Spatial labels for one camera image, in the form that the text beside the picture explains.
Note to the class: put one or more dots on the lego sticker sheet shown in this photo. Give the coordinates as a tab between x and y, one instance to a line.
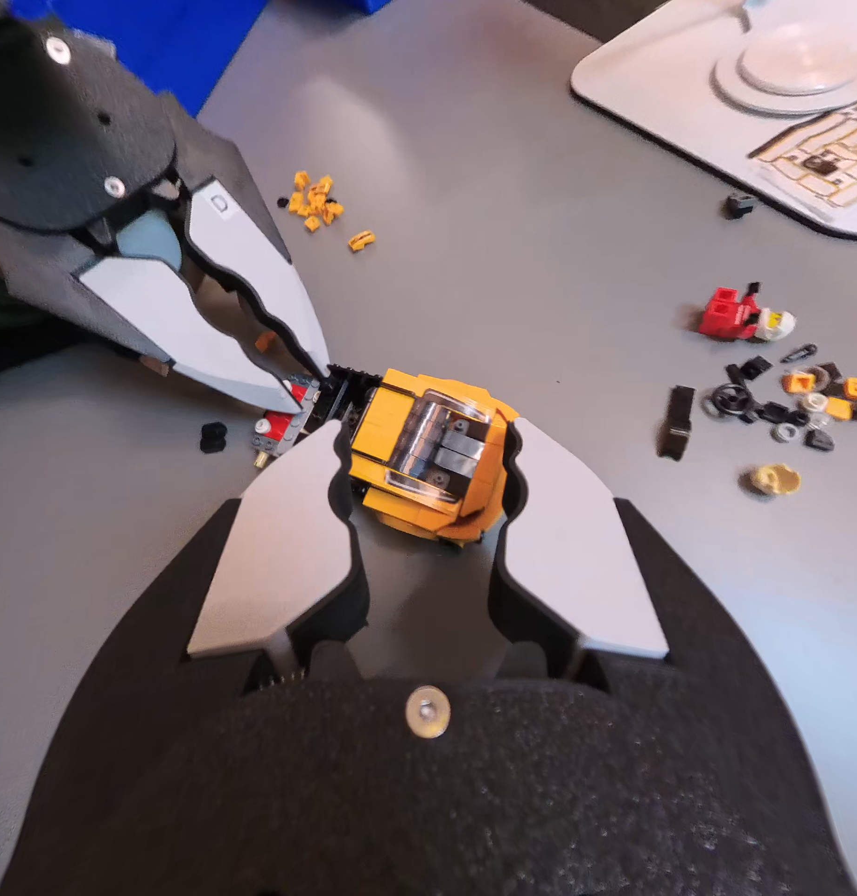
820	161

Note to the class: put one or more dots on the small black lego brick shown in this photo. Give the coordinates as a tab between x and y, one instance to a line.
213	437

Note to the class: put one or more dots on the white stand base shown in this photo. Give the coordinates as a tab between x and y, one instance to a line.
666	91

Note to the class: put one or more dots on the tan round lego piece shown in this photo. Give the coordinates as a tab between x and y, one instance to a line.
771	479

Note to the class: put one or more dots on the yellow black lego car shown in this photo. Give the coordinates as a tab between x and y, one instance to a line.
428	434

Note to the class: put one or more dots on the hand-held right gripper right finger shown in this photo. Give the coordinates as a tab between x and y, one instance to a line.
575	560

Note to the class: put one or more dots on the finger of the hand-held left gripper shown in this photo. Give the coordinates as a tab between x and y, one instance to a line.
253	259
162	308

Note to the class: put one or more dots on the black lego connector piece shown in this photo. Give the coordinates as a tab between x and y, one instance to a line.
740	205

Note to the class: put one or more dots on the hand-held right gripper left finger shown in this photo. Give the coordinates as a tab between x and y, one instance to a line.
281	553

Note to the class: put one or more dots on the red lego seat piece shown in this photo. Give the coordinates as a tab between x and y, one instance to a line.
726	315

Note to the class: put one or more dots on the pile of small lego parts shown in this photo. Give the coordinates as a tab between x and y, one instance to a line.
799	399

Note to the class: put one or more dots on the orange lego pieces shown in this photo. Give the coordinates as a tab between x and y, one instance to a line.
316	203

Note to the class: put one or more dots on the black lego arch piece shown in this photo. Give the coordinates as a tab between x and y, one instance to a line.
675	423

